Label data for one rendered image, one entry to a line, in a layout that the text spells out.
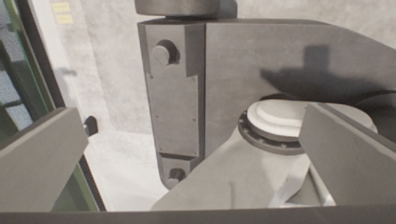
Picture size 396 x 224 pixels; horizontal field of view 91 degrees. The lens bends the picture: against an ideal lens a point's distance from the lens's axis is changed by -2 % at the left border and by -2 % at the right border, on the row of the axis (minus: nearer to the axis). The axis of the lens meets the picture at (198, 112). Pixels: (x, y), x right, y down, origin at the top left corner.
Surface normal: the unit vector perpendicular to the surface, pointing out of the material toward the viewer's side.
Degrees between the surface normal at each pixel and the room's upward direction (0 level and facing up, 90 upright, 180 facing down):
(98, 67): 0
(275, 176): 90
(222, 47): 0
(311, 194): 90
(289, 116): 90
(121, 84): 0
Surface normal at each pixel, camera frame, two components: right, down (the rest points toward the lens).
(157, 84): -0.18, 0.48
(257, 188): -0.01, -0.87
